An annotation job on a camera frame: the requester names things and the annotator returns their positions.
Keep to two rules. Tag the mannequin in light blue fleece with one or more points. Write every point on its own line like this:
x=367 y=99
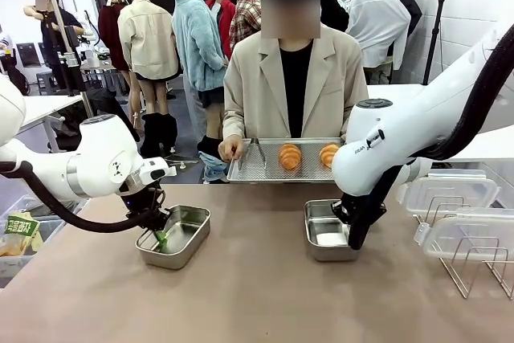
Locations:
x=197 y=46

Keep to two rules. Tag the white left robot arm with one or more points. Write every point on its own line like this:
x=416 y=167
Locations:
x=92 y=158

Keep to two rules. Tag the perforated metal baking tray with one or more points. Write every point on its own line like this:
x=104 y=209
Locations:
x=257 y=172

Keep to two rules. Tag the person's right forearm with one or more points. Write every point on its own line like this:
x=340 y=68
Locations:
x=233 y=126

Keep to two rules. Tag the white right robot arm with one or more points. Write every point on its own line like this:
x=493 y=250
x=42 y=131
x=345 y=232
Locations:
x=401 y=130

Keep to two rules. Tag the mannequin in cream jacket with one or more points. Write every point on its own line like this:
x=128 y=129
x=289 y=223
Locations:
x=146 y=37

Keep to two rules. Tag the background person in black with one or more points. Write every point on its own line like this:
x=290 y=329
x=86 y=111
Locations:
x=60 y=29

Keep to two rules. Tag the mannequin in plaid hoodie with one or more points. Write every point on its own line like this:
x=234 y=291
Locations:
x=245 y=17

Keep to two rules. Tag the mannequin in red jacket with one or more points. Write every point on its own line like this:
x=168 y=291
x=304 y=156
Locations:
x=225 y=17

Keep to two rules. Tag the blue jeans heap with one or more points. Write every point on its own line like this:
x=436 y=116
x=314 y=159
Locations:
x=213 y=166

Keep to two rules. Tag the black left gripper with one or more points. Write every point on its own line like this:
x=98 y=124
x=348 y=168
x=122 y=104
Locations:
x=144 y=206

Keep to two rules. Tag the dark jacket on chair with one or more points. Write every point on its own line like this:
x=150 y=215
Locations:
x=108 y=102

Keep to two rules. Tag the mannequin in white shirt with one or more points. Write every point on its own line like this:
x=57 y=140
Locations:
x=377 y=17

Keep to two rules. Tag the mannequin in dark red dress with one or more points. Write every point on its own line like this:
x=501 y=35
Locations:
x=110 y=25

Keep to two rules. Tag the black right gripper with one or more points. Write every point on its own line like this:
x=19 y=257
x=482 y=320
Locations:
x=363 y=208

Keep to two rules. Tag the white work table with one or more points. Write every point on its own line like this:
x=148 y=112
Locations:
x=44 y=106

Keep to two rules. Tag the mannequin in black jacket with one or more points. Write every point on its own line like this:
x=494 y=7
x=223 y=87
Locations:
x=413 y=9

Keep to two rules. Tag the person's right hand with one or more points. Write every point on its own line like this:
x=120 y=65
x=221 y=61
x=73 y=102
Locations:
x=231 y=149

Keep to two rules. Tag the clear plastic storage bin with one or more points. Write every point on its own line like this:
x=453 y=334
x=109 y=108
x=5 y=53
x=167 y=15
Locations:
x=44 y=238

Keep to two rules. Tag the black boots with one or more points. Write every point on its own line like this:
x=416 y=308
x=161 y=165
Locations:
x=158 y=134

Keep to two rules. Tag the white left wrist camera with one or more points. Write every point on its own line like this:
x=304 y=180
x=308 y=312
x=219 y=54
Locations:
x=154 y=168

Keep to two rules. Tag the black stool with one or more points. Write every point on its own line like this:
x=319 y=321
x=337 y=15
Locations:
x=45 y=82

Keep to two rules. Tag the person in beige blazer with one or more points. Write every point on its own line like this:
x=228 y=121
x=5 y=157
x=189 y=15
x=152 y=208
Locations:
x=297 y=86

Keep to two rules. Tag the steel rectangular food container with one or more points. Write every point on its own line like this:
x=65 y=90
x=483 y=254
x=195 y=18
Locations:
x=321 y=238
x=184 y=230

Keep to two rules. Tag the golden croissant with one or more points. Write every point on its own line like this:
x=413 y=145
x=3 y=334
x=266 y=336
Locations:
x=290 y=157
x=328 y=154

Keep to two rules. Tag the green snack bag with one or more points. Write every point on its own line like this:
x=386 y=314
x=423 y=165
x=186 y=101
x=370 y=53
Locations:
x=20 y=226

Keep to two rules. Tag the black tripod stand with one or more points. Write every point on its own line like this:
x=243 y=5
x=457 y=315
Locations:
x=437 y=29

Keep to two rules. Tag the metal tongs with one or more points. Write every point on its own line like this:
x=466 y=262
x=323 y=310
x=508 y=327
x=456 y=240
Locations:
x=254 y=148

